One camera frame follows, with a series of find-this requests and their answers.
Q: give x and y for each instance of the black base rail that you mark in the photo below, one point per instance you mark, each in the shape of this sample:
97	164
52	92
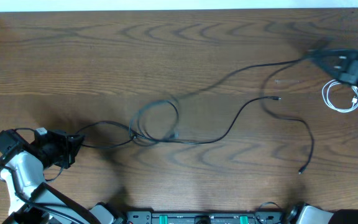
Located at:
261	215

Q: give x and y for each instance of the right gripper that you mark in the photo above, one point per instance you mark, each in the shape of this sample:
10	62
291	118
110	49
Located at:
345	71

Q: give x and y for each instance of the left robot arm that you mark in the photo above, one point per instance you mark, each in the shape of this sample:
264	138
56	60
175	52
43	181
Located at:
32	198

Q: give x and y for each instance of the clear tape strip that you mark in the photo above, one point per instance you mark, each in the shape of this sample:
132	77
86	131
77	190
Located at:
286	81

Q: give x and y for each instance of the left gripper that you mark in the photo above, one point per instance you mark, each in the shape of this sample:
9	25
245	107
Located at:
68	144

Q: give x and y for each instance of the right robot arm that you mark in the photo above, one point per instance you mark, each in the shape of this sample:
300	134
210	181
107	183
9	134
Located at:
342	65

